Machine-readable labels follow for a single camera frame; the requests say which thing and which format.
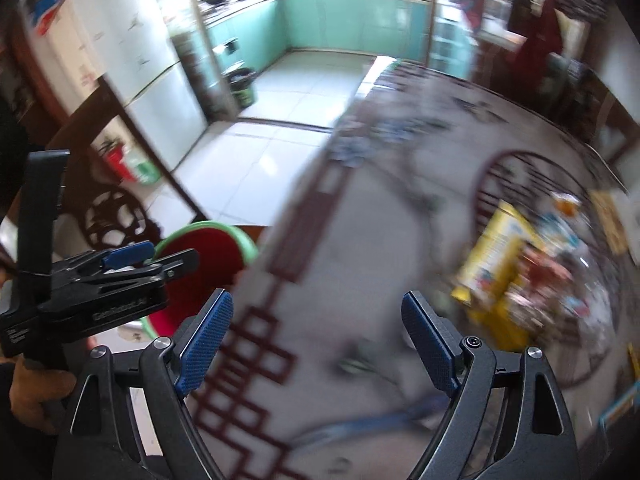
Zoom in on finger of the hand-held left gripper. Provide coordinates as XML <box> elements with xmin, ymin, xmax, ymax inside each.
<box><xmin>65</xmin><ymin>241</ymin><xmax>156</xmax><ymax>270</ymax></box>
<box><xmin>75</xmin><ymin>249</ymin><xmax>201</xmax><ymax>291</ymax></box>

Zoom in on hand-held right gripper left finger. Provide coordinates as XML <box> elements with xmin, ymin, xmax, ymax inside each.
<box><xmin>52</xmin><ymin>287</ymin><xmax>236</xmax><ymax>480</ymax></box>

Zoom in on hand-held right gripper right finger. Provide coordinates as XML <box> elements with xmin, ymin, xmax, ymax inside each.
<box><xmin>401</xmin><ymin>290</ymin><xmax>577</xmax><ymax>480</ymax></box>

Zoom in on red bucket with green rim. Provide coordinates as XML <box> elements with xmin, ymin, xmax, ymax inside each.
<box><xmin>142</xmin><ymin>220</ymin><xmax>260</xmax><ymax>338</ymax></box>

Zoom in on pile of mixed wrappers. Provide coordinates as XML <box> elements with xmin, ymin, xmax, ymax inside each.
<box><xmin>520</xmin><ymin>190</ymin><xmax>608</xmax><ymax>346</ymax></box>

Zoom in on person's left forearm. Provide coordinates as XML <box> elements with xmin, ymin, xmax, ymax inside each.
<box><xmin>0</xmin><ymin>400</ymin><xmax>63</xmax><ymax>480</ymax></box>

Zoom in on green trash bin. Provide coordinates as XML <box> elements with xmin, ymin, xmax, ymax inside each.
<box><xmin>225</xmin><ymin>67</ymin><xmax>258</xmax><ymax>108</ymax></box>

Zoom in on person's left hand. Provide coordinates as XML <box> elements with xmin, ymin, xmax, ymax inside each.
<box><xmin>10</xmin><ymin>360</ymin><xmax>76</xmax><ymax>434</ymax></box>

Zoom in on dark carved wooden chair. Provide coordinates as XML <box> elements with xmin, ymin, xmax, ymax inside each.
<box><xmin>40</xmin><ymin>72</ymin><xmax>211</xmax><ymax>261</ymax></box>

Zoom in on green and white plastic bottle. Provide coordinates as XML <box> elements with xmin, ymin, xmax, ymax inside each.
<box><xmin>125</xmin><ymin>150</ymin><xmax>161</xmax><ymax>186</ymax></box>

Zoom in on red fire extinguisher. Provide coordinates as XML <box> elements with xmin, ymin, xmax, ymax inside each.
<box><xmin>97</xmin><ymin>140</ymin><xmax>131</xmax><ymax>181</ymax></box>

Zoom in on blue-edged booklet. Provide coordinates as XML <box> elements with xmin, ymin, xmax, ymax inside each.
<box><xmin>597</xmin><ymin>382</ymin><xmax>640</xmax><ymax>428</ymax></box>

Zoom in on small yellow card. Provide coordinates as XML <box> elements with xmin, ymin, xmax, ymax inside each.
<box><xmin>625</xmin><ymin>342</ymin><xmax>640</xmax><ymax>391</ymax></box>

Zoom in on yellow patterned book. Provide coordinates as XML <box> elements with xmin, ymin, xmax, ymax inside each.
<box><xmin>587</xmin><ymin>187</ymin><xmax>631</xmax><ymax>256</ymax></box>

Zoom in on white refrigerator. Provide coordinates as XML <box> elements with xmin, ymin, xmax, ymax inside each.
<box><xmin>65</xmin><ymin>0</ymin><xmax>210</xmax><ymax>173</ymax></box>

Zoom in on colourful plastic bag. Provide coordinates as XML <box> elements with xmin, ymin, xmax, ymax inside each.
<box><xmin>22</xmin><ymin>0</ymin><xmax>83</xmax><ymax>36</ymax></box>

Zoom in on brown wooden chair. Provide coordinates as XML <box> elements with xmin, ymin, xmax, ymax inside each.
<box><xmin>575</xmin><ymin>67</ymin><xmax>640</xmax><ymax>166</ymax></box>

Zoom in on teal kitchen cabinets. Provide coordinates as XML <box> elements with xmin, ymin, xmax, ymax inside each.
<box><xmin>205</xmin><ymin>0</ymin><xmax>433</xmax><ymax>86</ymax></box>

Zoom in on red hanging garment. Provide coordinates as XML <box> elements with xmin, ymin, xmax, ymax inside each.
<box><xmin>515</xmin><ymin>0</ymin><xmax>563</xmax><ymax>68</ymax></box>

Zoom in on black hanging bag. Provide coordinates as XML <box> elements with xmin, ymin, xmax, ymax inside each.
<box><xmin>507</xmin><ymin>0</ymin><xmax>538</xmax><ymax>36</ymax></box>

